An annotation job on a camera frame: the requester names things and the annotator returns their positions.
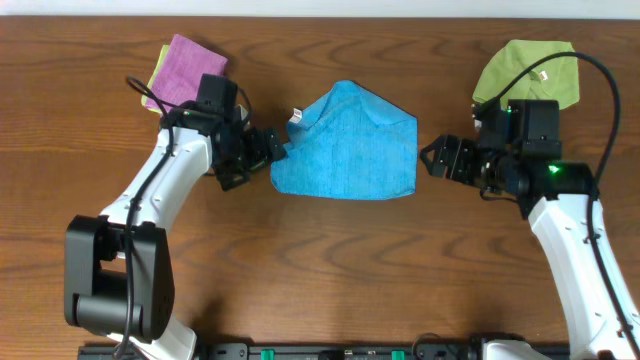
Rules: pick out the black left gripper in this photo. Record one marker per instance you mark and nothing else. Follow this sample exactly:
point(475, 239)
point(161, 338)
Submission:
point(260, 154)

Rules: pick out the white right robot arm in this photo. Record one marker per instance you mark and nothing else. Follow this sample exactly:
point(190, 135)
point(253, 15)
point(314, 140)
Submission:
point(517, 157)

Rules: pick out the folded purple cloth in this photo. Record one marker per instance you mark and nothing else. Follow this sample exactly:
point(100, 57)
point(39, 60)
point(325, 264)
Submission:
point(185, 63)

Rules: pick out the crumpled green cloth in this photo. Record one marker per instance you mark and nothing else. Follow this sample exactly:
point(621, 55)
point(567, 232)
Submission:
point(556, 79)

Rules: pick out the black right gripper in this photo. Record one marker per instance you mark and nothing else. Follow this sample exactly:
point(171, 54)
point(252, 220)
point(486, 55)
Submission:
point(446, 143)

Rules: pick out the blue microfiber cloth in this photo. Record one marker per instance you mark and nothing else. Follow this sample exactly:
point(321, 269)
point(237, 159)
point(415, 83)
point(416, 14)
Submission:
point(350, 144)

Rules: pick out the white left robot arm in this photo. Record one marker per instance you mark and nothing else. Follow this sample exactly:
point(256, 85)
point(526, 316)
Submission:
point(118, 278)

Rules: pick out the folded light green cloth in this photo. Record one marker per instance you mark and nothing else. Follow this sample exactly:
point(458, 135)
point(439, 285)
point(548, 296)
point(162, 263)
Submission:
point(160, 61)

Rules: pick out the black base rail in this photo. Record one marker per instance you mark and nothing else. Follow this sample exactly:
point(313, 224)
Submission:
point(427, 349)

